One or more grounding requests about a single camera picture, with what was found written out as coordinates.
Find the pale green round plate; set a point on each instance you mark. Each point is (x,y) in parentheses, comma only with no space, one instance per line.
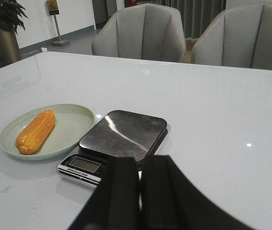
(71,124)

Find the potted green plant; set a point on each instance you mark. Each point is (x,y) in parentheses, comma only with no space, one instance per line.
(11,18)

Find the grey armchair right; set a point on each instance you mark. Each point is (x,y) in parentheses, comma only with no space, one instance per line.
(238,37)

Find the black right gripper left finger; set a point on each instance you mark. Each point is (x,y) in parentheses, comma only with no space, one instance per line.
(114,204)

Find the grey armchair left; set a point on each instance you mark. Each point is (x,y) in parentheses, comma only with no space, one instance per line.
(148,31)

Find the steel digital kitchen scale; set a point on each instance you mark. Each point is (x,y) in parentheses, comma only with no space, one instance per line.
(119,134)

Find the orange corn cob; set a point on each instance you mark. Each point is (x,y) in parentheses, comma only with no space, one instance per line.
(35,134)

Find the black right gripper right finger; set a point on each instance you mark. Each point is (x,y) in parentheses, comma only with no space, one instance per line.
(171,202)

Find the grey pleated curtain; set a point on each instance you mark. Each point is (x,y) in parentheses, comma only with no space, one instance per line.
(196,15)

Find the yellow caution sign stand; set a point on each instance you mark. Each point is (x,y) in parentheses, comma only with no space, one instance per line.
(53,10)

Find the grey armchair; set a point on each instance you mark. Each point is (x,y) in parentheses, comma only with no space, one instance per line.
(238,37)
(148,31)

